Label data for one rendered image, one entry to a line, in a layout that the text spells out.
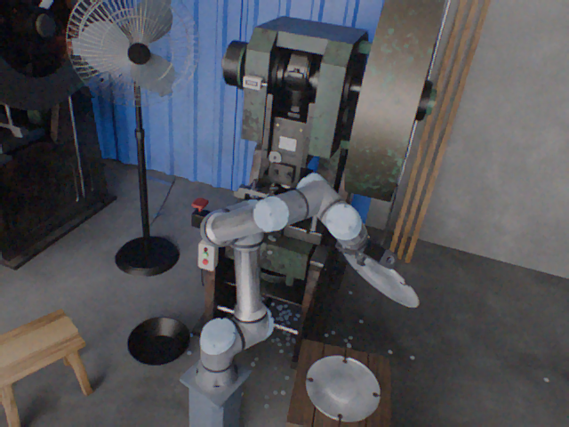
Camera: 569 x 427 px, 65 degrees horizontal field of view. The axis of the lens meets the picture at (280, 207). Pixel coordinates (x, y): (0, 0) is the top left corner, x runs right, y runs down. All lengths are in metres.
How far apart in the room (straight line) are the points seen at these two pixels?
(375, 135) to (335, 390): 0.98
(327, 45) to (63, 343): 1.56
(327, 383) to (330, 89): 1.13
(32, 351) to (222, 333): 0.84
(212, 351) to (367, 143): 0.84
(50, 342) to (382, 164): 1.47
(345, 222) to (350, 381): 1.00
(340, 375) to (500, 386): 1.02
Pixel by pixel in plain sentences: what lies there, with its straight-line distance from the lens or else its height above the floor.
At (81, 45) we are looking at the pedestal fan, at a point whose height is 1.30.
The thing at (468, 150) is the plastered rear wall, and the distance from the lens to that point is 3.16.
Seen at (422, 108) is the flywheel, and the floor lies 1.32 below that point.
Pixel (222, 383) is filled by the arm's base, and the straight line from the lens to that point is 1.67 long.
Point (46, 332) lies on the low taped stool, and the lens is 2.13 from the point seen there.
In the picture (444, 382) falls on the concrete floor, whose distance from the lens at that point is 2.54.
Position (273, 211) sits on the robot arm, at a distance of 0.98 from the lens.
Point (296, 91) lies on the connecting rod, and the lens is 1.86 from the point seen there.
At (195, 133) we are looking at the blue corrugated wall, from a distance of 3.53.
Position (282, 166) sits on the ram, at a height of 0.97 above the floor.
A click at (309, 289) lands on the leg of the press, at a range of 1.99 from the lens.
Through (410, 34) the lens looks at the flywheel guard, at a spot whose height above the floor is 1.60.
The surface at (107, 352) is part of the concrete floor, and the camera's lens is 2.44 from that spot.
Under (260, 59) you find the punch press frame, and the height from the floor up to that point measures 1.40.
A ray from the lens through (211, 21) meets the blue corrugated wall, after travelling 3.26.
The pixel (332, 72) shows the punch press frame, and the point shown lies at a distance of 1.73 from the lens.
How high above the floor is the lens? 1.83
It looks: 32 degrees down
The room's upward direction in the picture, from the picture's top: 7 degrees clockwise
